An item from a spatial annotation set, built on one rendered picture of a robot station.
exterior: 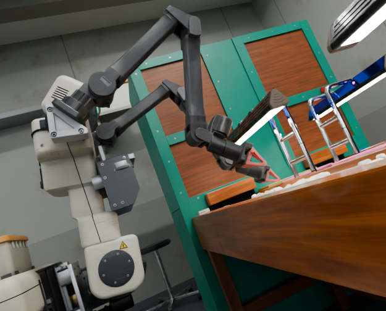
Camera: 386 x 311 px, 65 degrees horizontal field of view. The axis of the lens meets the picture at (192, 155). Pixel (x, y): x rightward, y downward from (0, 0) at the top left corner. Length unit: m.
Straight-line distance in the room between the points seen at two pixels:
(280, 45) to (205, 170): 1.06
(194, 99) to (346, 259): 0.65
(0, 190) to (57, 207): 0.63
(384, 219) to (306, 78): 1.91
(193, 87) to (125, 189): 0.40
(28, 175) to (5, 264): 2.98
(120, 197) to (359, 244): 0.67
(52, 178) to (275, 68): 1.67
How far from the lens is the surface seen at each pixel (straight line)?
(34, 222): 3.88
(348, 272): 0.60
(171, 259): 3.81
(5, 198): 3.99
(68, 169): 1.05
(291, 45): 2.41
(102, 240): 0.98
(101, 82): 0.94
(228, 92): 2.03
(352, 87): 1.68
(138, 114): 1.38
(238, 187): 1.80
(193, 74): 1.05
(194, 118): 0.98
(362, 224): 0.51
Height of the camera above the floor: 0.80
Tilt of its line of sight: 10 degrees up
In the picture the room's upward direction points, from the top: 21 degrees counter-clockwise
